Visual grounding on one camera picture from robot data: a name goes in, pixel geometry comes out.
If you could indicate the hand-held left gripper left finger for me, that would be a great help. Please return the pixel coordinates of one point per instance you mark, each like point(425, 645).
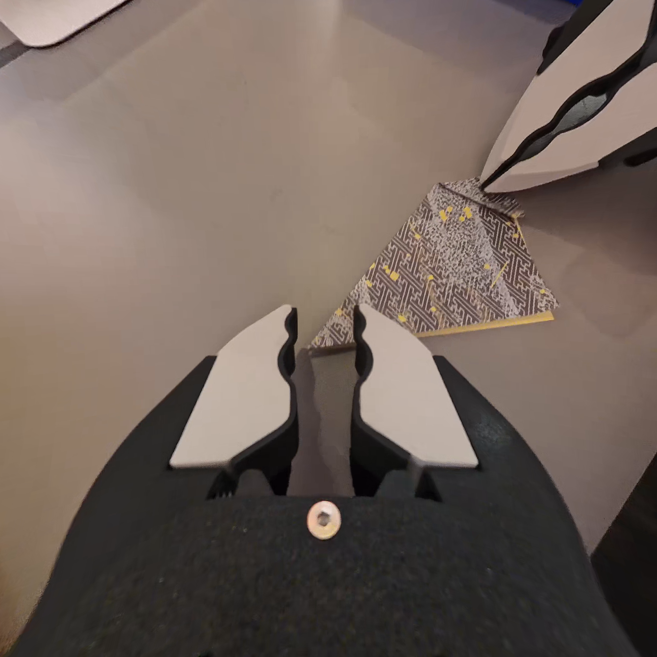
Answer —
point(241, 405)

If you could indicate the black patterned origami paper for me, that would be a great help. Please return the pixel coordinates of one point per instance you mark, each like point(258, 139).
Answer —
point(451, 277)

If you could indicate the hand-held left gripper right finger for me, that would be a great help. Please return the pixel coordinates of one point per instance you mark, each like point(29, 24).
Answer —
point(410, 405)

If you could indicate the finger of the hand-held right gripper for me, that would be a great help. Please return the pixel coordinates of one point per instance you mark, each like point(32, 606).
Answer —
point(605, 138)
point(590, 51)

